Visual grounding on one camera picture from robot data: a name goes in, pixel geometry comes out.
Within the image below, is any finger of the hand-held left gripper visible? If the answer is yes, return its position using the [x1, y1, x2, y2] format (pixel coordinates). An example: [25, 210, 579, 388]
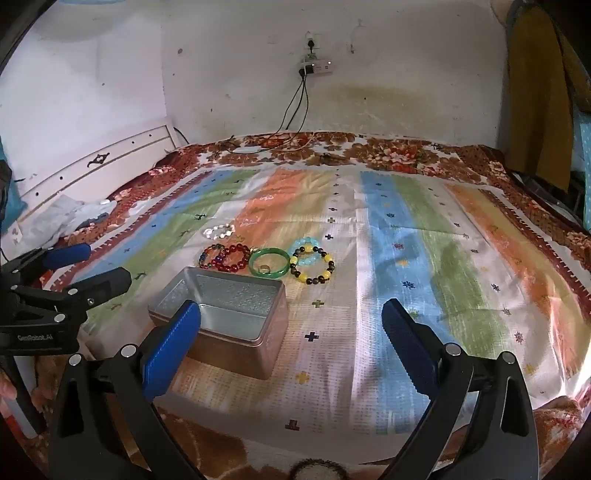
[0, 243, 92, 289]
[9, 267, 133, 324]

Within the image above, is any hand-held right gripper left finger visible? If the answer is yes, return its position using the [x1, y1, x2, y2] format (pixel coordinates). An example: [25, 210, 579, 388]
[48, 300, 204, 480]

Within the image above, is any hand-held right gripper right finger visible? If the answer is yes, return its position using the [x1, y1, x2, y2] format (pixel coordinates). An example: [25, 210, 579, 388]
[381, 298, 541, 480]

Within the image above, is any rectangular metal tin box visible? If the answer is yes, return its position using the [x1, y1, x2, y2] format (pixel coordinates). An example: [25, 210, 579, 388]
[148, 266, 289, 380]

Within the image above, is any multicoloured bead bracelet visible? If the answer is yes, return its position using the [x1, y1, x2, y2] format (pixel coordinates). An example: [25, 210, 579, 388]
[198, 244, 227, 271]

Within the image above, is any green jade bangle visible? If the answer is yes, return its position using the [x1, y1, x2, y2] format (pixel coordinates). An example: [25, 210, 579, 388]
[249, 248, 291, 278]

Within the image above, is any red bead bracelet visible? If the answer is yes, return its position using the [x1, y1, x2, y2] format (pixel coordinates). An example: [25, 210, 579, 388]
[215, 243, 252, 274]

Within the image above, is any yellow and black bead bracelet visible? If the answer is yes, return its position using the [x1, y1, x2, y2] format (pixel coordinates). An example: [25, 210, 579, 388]
[289, 246, 336, 284]

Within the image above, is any white bead bracelet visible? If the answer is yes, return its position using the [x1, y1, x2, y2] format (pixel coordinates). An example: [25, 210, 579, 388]
[202, 223, 236, 241]

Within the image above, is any light blue bead bracelet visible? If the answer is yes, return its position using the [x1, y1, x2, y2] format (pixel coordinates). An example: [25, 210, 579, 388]
[288, 235, 321, 267]

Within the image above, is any person's left hand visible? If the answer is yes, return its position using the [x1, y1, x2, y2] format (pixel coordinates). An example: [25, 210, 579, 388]
[0, 369, 19, 403]

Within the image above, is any white plastic bag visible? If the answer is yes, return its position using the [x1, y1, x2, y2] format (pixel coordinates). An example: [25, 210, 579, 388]
[4, 194, 118, 247]

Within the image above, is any white wooden headboard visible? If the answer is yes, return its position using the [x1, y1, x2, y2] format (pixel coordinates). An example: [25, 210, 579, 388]
[11, 124, 178, 213]

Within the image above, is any striped printed cloth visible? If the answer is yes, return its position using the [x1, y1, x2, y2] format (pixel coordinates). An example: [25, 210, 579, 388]
[74, 164, 591, 437]

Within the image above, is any brown floral blanket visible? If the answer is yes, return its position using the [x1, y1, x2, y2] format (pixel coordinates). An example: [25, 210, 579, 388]
[0, 131, 591, 480]

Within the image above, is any teal cloth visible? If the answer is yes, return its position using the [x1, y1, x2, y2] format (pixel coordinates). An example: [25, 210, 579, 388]
[573, 111, 591, 232]

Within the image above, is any mustard hanging cloth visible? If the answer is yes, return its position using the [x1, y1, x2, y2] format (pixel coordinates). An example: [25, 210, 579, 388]
[505, 4, 585, 192]

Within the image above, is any white power strip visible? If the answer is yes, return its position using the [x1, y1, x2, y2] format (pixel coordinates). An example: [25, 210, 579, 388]
[298, 53, 333, 77]

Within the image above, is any white cable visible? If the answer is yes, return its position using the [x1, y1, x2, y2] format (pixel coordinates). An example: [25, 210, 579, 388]
[231, 131, 324, 155]

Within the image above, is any black cable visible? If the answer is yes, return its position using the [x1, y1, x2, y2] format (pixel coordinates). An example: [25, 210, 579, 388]
[277, 74, 311, 139]
[259, 74, 306, 144]

